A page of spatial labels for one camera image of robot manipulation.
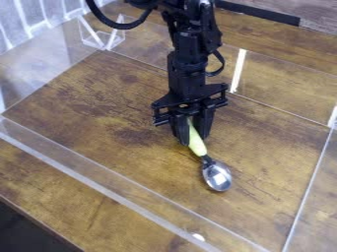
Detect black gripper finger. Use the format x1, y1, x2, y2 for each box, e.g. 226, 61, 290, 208
193, 107, 215, 139
169, 114, 189, 146

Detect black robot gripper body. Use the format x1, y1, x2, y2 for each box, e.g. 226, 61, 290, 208
151, 52, 227, 126

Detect green handled metal spoon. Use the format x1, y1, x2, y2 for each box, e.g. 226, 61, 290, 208
187, 120, 231, 192

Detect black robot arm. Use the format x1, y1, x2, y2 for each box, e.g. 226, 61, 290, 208
127, 0, 227, 146

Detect black bar at table edge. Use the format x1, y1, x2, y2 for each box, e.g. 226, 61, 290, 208
215, 0, 299, 27

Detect clear acrylic tray enclosure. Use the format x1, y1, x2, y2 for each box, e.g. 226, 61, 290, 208
0, 13, 337, 252

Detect clear acrylic triangular bracket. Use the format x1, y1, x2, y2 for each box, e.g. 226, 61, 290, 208
77, 16, 125, 51

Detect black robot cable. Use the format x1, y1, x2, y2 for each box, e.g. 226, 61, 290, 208
84, 0, 155, 31

